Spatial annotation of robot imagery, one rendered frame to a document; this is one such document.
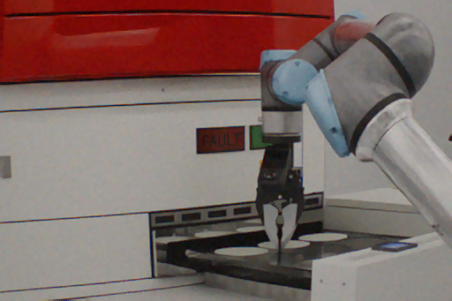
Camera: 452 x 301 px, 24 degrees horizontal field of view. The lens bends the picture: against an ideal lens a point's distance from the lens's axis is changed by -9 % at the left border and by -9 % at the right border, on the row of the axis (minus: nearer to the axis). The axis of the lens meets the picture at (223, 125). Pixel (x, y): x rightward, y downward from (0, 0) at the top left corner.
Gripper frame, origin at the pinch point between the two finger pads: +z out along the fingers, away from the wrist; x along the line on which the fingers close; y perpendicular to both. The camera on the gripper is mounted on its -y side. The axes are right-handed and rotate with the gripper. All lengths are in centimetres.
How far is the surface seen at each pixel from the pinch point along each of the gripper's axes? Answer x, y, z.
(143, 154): 24.2, -4.2, -16.8
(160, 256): 21.9, -3.5, 2.3
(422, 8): -38, 293, -60
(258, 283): 3.0, -7.2, 6.6
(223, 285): 10.4, -0.9, 8.3
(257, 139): 6.2, 15.9, -18.2
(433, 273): -29.3, -38.0, -0.2
